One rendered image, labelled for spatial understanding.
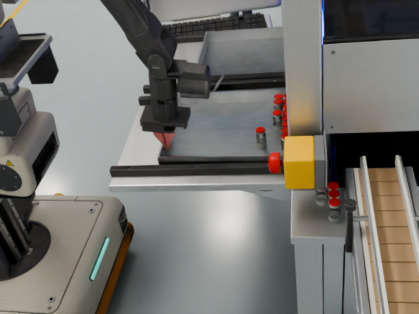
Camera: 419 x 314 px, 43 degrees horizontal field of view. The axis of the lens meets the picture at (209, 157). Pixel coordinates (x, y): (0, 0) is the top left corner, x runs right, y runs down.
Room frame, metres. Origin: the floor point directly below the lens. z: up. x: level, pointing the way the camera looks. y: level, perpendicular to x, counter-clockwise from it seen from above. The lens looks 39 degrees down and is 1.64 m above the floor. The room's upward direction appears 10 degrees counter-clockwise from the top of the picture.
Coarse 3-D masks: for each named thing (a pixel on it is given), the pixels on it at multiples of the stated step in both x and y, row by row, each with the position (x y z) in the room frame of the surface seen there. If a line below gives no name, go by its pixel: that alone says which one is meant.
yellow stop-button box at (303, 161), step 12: (288, 144) 0.76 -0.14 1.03; (300, 144) 0.75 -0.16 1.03; (312, 144) 0.75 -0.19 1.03; (288, 156) 0.72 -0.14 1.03; (300, 156) 0.72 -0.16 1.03; (312, 156) 0.71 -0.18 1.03; (324, 156) 0.71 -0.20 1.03; (288, 168) 0.71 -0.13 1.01; (300, 168) 0.71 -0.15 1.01; (312, 168) 0.70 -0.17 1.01; (324, 168) 0.70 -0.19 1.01; (288, 180) 0.71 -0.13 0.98; (300, 180) 0.71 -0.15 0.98; (312, 180) 0.70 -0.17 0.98; (324, 180) 0.70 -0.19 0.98
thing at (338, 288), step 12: (372, 168) 0.82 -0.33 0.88; (336, 180) 0.80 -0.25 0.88; (324, 252) 0.79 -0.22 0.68; (336, 252) 0.78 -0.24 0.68; (324, 264) 0.79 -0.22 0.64; (336, 264) 0.78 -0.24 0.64; (348, 264) 0.78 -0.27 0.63; (324, 276) 0.79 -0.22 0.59; (336, 276) 0.78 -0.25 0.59; (348, 276) 0.78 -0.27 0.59; (324, 288) 0.79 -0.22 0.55; (336, 288) 0.78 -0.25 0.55; (348, 288) 0.78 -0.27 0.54; (324, 300) 0.79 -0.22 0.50; (336, 300) 0.78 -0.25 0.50; (348, 300) 0.78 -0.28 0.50; (324, 312) 0.79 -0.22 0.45; (336, 312) 0.78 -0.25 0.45; (348, 312) 0.78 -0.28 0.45
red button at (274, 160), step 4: (276, 152) 0.76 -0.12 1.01; (272, 156) 0.75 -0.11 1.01; (276, 156) 0.75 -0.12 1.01; (280, 156) 0.76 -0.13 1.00; (268, 160) 0.75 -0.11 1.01; (272, 160) 0.74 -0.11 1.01; (276, 160) 0.74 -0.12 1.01; (280, 160) 0.75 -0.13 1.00; (272, 164) 0.74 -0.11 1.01; (276, 164) 0.74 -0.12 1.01; (280, 164) 0.74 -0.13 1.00; (272, 168) 0.73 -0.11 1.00; (276, 168) 0.73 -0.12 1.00; (280, 168) 0.74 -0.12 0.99; (272, 172) 0.74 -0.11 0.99; (276, 172) 0.73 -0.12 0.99; (280, 172) 0.73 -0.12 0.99
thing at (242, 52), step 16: (208, 32) 1.50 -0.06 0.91; (224, 32) 1.49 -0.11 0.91; (240, 32) 1.48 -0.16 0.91; (256, 32) 1.47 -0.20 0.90; (272, 32) 1.46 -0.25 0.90; (208, 48) 1.46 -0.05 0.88; (224, 48) 1.45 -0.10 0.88; (240, 48) 1.43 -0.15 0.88; (256, 48) 1.41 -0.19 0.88; (272, 48) 1.39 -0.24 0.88; (208, 64) 1.37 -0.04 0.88; (224, 64) 1.35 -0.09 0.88; (240, 64) 1.33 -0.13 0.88; (256, 64) 1.32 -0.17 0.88; (272, 64) 1.30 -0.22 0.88; (224, 80) 1.24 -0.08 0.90
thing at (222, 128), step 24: (216, 96) 1.16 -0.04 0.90; (240, 96) 1.14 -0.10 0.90; (264, 96) 1.13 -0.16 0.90; (192, 120) 1.10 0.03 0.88; (216, 120) 1.08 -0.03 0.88; (240, 120) 1.06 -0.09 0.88; (264, 120) 1.05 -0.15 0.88; (192, 144) 1.00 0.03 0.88; (216, 144) 0.99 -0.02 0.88; (240, 144) 0.97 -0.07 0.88
